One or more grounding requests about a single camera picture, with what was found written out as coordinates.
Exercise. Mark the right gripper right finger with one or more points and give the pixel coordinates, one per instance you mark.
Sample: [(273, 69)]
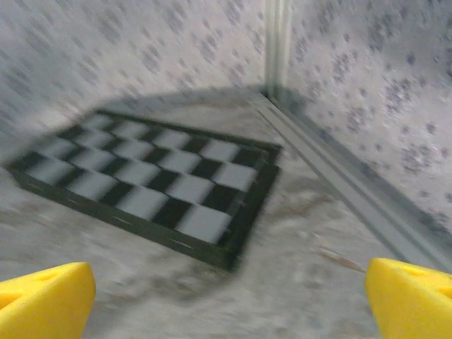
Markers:
[(413, 303)]

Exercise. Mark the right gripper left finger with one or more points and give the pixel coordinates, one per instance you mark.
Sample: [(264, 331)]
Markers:
[(46, 303)]

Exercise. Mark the black and white checkerboard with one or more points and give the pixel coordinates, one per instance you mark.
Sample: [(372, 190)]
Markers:
[(148, 180)]

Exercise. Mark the aluminium side rail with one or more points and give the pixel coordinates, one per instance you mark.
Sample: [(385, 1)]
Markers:
[(353, 201)]

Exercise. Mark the aluminium corner post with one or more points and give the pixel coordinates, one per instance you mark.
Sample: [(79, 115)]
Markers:
[(277, 46)]

